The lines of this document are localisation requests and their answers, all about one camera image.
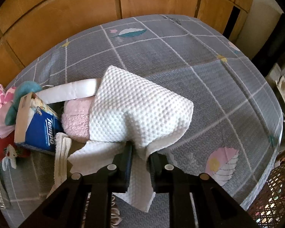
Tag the cream cloth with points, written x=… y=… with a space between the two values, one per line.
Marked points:
x=63 y=145

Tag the red knitted hat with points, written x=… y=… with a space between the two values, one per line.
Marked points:
x=5 y=142

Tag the white dotted towel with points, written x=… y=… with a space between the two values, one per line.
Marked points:
x=128 y=107

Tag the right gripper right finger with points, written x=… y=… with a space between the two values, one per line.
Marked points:
x=195 y=201

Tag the grey checked bed sheet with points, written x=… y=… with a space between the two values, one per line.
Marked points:
x=234 y=107

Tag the rattan chair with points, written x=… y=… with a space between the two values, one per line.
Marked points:
x=268 y=209

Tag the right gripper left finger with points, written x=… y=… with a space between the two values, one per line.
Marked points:
x=85 y=201

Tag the blue Tempo tissue pack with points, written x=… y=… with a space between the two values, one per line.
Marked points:
x=36 y=125

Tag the white sock pair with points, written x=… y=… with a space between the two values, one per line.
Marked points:
x=10 y=158

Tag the wooden wardrobe wall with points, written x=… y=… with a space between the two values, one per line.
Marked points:
x=28 y=28

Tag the blue plush doll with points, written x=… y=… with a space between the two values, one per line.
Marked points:
x=8 y=112

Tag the white foam block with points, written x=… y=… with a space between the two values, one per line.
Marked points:
x=70 y=91

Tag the brown hair scrunchie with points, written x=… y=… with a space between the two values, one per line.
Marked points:
x=115 y=213

